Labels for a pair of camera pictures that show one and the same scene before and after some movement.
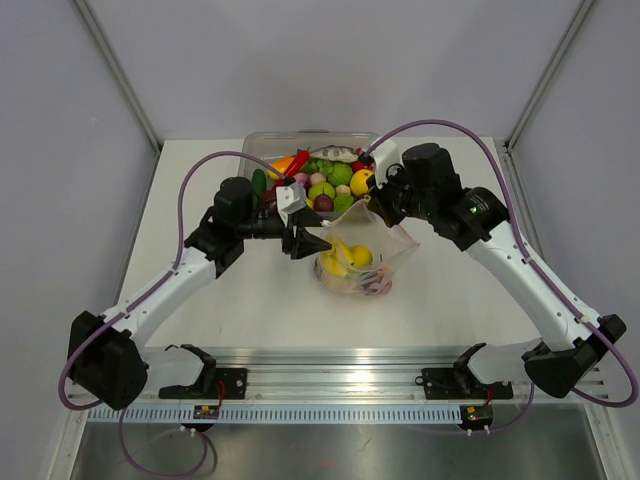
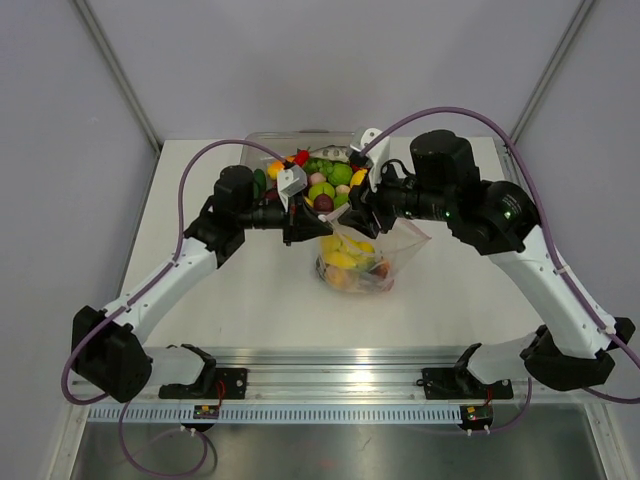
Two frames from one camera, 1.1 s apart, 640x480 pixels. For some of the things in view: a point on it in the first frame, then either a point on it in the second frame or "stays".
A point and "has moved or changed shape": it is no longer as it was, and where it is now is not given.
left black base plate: x=230 y=384 stays
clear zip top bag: x=364 y=252 stays
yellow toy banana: x=339 y=257 has moved or changed shape
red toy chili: x=299 y=160 stays
